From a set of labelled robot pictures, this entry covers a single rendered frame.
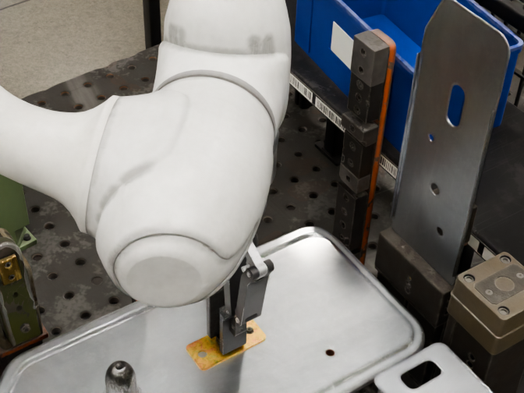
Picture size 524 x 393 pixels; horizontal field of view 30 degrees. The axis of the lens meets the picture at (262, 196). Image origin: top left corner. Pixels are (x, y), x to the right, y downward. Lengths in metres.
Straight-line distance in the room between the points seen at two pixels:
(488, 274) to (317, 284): 0.19
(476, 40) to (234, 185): 0.39
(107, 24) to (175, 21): 2.64
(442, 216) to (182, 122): 0.50
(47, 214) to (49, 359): 0.62
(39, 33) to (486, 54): 2.54
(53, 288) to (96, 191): 0.89
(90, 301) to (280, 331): 0.50
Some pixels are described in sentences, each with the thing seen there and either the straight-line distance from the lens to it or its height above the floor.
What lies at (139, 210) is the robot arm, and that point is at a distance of 0.63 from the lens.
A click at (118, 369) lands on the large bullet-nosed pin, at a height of 1.05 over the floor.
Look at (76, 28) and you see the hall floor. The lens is 3.39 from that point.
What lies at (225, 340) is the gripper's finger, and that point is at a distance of 1.04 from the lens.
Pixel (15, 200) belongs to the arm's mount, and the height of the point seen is 0.80.
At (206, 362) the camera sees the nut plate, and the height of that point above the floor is 1.00.
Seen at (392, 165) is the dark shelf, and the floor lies 1.02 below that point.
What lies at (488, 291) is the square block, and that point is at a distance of 1.08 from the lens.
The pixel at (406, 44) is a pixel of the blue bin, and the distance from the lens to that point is 1.47.
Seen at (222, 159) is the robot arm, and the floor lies 1.41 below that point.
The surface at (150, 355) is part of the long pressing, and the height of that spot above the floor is 1.00.
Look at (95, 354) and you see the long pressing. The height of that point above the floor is 1.00.
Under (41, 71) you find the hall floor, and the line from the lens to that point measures 3.20.
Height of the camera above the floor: 1.84
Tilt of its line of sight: 43 degrees down
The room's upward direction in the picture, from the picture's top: 2 degrees clockwise
